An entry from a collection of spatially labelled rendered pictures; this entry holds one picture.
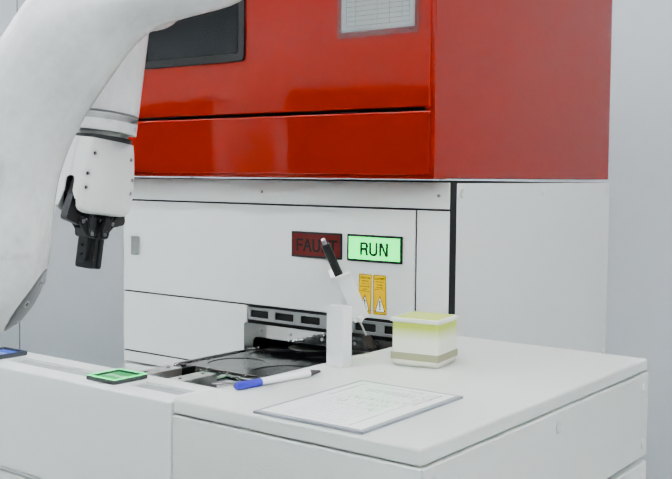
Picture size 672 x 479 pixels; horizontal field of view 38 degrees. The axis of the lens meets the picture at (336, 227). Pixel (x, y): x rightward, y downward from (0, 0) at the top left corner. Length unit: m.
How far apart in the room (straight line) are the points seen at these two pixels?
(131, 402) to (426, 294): 0.63
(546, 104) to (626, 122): 1.15
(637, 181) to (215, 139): 1.56
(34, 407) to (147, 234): 0.81
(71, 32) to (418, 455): 0.51
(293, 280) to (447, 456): 0.89
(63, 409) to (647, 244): 2.11
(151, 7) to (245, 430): 0.48
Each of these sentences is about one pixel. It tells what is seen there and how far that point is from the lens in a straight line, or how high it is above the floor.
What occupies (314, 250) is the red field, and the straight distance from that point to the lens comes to 1.82.
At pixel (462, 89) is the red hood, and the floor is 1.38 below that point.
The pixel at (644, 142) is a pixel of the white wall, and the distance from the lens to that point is 3.10.
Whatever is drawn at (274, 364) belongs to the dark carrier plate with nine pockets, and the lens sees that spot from 1.73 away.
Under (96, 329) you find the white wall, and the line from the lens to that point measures 4.66.
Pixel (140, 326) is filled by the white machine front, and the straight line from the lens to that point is 2.17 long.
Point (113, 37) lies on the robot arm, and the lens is 0.91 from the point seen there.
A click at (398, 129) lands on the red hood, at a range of 1.65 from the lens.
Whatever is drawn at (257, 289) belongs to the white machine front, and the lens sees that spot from 1.92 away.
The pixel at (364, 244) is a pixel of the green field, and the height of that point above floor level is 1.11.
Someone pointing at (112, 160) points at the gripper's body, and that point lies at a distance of 1.32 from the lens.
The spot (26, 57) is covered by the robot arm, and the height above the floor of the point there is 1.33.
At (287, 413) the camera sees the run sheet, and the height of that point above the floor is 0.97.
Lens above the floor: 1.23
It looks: 3 degrees down
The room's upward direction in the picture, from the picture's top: 1 degrees clockwise
